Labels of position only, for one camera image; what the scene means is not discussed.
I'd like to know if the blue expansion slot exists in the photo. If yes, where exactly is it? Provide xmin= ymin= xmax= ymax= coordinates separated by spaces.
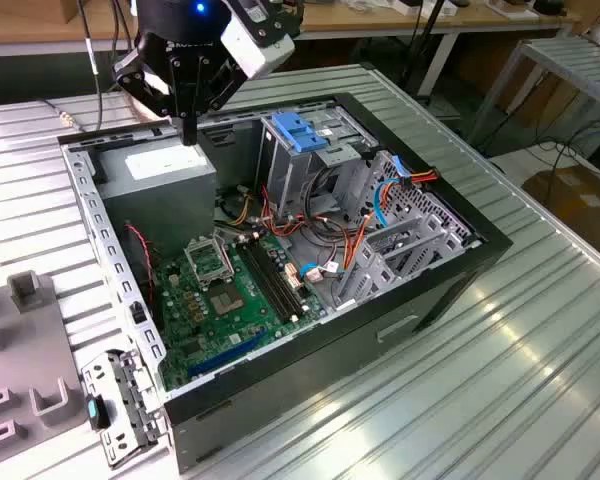
xmin=187 ymin=327 xmax=269 ymax=379

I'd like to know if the grey perforated disk bay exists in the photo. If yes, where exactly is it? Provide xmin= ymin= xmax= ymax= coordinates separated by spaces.
xmin=332 ymin=149 xmax=484 ymax=311

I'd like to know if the blue plastic drive latch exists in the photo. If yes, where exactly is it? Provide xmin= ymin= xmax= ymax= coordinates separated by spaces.
xmin=271 ymin=112 xmax=329 ymax=154

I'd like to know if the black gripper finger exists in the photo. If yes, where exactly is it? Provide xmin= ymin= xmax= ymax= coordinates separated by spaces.
xmin=112 ymin=47 xmax=186 ymax=145
xmin=184 ymin=49 xmax=246 ymax=146

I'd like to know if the white box on desk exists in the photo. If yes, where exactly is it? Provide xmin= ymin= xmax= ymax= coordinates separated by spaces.
xmin=392 ymin=0 xmax=456 ymax=16

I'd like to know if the metal socket cover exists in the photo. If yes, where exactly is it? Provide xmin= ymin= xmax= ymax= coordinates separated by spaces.
xmin=182 ymin=237 xmax=234 ymax=289

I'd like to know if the orange power wire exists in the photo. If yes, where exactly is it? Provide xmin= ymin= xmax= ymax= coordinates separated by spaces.
xmin=342 ymin=168 xmax=439 ymax=274

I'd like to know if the metal slat side table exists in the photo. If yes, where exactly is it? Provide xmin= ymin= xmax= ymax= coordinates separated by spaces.
xmin=467 ymin=37 xmax=600 ymax=146

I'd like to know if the black cable bundle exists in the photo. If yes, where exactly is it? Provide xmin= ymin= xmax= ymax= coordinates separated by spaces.
xmin=302 ymin=164 xmax=364 ymax=244

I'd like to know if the metal card retention bracket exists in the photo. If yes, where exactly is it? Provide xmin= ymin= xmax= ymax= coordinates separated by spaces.
xmin=79 ymin=349 xmax=169 ymax=469

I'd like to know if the wooden desk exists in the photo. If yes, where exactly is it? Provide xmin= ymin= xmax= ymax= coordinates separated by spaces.
xmin=0 ymin=0 xmax=581 ymax=59

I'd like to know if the green motherboard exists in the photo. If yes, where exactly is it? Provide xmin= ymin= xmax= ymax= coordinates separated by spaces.
xmin=152 ymin=232 xmax=329 ymax=394

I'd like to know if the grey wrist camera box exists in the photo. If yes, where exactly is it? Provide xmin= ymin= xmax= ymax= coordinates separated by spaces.
xmin=219 ymin=0 xmax=297 ymax=81

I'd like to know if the grey parts rack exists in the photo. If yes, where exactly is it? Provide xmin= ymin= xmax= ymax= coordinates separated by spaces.
xmin=0 ymin=269 xmax=94 ymax=466

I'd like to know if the grey power supply unit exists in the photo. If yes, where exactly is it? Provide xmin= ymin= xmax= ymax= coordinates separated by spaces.
xmin=95 ymin=135 xmax=217 ymax=261

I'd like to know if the black floor cable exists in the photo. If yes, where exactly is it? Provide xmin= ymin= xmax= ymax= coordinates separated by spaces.
xmin=544 ymin=124 xmax=600 ymax=201

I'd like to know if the black case fan red wire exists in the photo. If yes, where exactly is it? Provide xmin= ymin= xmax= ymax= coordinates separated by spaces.
xmin=124 ymin=222 xmax=156 ymax=321

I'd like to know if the small blue wire white plug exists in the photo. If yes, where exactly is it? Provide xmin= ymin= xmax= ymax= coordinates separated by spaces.
xmin=299 ymin=262 xmax=341 ymax=286

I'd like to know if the brown cardboard box on floor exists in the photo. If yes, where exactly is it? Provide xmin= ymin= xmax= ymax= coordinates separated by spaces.
xmin=522 ymin=167 xmax=600 ymax=251

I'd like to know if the red orange wire bundle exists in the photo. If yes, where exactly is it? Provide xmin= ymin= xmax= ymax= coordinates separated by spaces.
xmin=257 ymin=184 xmax=309 ymax=239

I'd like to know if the CPU socket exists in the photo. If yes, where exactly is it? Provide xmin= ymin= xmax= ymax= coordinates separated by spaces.
xmin=207 ymin=284 xmax=249 ymax=317

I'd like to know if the grey optical drive cage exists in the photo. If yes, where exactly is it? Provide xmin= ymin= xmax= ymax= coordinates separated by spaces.
xmin=257 ymin=107 xmax=381 ymax=216

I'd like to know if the blue data wire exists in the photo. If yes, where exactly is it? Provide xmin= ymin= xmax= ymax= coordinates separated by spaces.
xmin=372 ymin=154 xmax=412 ymax=231

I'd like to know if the black open PC case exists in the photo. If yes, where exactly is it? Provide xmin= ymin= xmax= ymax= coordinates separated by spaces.
xmin=57 ymin=91 xmax=514 ymax=475

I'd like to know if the black stand pole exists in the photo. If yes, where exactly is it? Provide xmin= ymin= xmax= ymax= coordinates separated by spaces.
xmin=402 ymin=0 xmax=461 ymax=101

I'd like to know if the black latch blue tab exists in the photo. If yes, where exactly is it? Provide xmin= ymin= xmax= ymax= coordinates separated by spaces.
xmin=83 ymin=393 xmax=112 ymax=431

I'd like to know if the black cable silver connector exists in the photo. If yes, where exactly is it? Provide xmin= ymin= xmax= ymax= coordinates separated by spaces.
xmin=39 ymin=0 xmax=106 ymax=134

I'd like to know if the black RAM slot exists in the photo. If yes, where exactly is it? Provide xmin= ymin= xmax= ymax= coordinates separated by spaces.
xmin=247 ymin=238 xmax=306 ymax=321
xmin=237 ymin=239 xmax=294 ymax=324

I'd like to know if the yellow wire bundle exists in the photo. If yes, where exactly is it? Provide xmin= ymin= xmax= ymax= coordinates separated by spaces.
xmin=228 ymin=192 xmax=257 ymax=227

